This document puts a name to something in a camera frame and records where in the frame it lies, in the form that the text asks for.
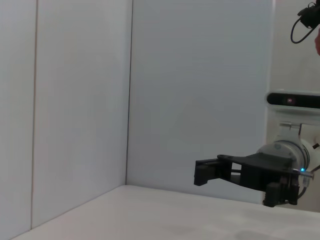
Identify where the black hanging cable loop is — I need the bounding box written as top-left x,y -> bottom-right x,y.
290,1 -> 320,44

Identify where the person bare forearm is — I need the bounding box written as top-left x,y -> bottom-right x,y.
314,24 -> 320,56

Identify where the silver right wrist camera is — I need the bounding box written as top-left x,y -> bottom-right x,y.
264,88 -> 320,114

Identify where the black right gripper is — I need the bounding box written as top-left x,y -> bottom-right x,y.
194,152 -> 301,208

